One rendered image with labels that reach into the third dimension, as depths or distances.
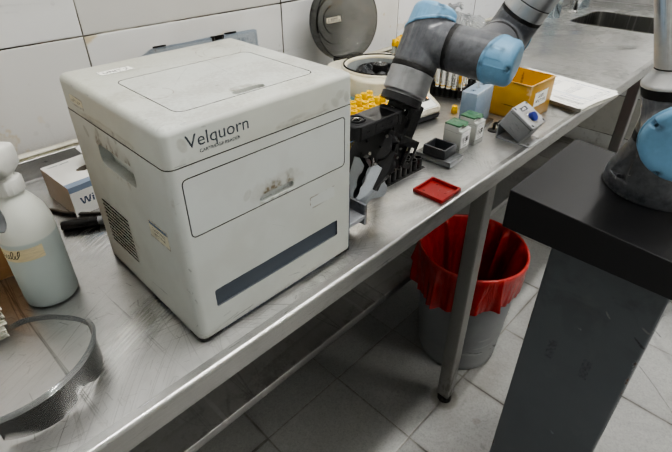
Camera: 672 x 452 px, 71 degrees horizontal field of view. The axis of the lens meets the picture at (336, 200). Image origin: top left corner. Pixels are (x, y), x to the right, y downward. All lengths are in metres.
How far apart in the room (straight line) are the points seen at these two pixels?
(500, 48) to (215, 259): 0.51
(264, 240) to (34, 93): 0.65
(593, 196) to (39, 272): 0.86
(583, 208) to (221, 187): 0.58
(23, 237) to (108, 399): 0.24
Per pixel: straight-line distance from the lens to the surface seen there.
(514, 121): 1.20
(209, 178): 0.54
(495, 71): 0.78
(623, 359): 1.07
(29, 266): 0.76
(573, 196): 0.89
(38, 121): 1.15
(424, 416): 1.66
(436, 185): 0.98
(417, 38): 0.81
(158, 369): 0.66
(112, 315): 0.75
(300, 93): 0.59
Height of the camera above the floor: 1.36
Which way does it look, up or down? 32 degrees down
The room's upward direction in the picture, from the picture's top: straight up
